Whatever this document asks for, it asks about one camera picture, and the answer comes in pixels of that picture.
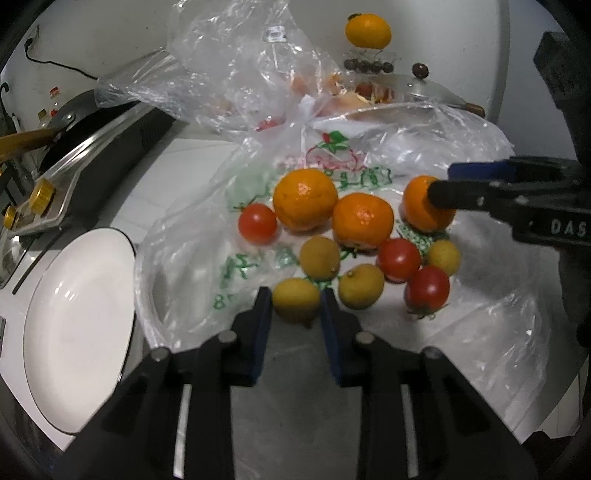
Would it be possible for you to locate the red cherry tomato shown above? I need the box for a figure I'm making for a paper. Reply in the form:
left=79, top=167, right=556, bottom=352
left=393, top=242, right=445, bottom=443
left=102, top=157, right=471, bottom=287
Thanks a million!
left=377, top=238, right=423, bottom=283
left=238, top=203, right=279, bottom=245
left=404, top=265, right=451, bottom=318

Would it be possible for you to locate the large orange mandarin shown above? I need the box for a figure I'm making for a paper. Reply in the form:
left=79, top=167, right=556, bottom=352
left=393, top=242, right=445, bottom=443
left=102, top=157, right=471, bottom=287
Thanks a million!
left=273, top=169, right=339, bottom=232

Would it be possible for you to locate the steel lid with brown knob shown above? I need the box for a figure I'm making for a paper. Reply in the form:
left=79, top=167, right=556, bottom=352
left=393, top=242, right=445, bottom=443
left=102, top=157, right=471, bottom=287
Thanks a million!
left=370, top=63, right=486, bottom=118

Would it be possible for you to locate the printed flat plastic bag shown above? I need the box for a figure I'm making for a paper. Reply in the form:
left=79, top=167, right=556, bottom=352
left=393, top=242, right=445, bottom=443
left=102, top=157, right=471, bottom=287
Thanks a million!
left=134, top=104, right=572, bottom=434

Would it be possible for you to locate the orange fruit decoration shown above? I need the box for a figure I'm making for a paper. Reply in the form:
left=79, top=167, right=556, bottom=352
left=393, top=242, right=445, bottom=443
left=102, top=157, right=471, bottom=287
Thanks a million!
left=345, top=13, right=393, bottom=50

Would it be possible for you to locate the white round plate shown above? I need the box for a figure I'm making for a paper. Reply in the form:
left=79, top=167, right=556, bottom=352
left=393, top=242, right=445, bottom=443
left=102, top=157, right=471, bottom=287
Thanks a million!
left=23, top=228, right=135, bottom=435

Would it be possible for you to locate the silver induction cooker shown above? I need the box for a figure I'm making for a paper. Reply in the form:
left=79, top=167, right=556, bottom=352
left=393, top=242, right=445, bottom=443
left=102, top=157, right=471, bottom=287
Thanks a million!
left=1, top=102, right=174, bottom=286

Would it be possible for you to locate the clear crumpled plastic bag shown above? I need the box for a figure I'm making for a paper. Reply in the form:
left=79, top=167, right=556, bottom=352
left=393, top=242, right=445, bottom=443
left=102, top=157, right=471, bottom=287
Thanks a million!
left=95, top=1, right=361, bottom=135

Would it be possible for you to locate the black wok with wooden handle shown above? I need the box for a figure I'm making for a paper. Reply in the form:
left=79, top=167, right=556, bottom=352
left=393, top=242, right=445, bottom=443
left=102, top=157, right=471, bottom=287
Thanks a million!
left=1, top=90, right=105, bottom=173

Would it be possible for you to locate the black power cable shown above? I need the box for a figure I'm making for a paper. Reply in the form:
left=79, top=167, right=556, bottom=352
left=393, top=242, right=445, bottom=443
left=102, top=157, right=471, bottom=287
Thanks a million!
left=22, top=36, right=100, bottom=80

